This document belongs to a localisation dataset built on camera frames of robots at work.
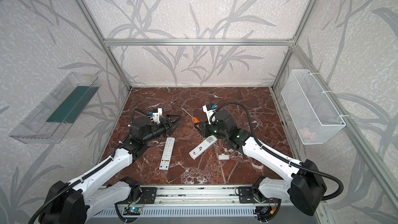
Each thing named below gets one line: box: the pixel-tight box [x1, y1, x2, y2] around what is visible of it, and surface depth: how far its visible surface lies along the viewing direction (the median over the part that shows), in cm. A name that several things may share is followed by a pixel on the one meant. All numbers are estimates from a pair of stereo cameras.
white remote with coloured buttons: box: [159, 137, 176, 171], surface depth 86 cm
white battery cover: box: [218, 154, 230, 161], surface depth 88 cm
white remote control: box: [189, 134, 218, 161], surface depth 90 cm
